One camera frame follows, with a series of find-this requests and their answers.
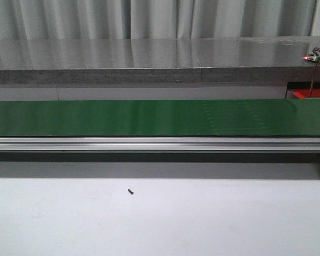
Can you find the green conveyor belt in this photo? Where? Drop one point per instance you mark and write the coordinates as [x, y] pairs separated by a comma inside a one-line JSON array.
[[153, 118]]

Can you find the red plastic tray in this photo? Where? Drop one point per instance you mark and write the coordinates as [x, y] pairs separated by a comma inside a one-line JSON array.
[[306, 93]]

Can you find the grey stone counter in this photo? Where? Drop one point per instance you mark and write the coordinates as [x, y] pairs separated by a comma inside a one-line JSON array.
[[122, 61]]

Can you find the small circuit board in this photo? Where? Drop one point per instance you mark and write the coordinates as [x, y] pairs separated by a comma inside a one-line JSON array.
[[312, 57]]

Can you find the grey curtain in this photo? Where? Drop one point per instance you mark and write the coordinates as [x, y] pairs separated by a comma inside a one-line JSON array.
[[154, 19]]

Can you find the aluminium conveyor frame rail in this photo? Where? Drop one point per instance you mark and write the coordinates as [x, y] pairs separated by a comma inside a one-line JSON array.
[[303, 144]]

